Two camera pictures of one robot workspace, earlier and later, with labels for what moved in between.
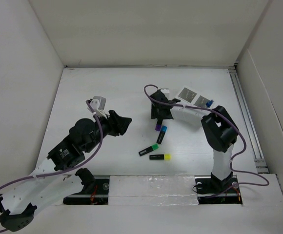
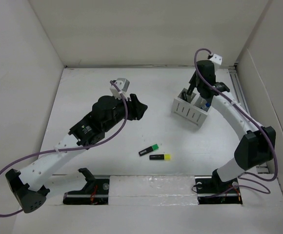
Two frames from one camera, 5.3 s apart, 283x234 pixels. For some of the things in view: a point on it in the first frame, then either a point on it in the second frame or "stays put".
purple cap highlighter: [158, 125] to [184, 96]
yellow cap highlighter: [165, 157] stays put
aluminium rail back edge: [151, 66] stays put
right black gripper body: [156, 112] to [198, 84]
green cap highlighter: [153, 147] stays put
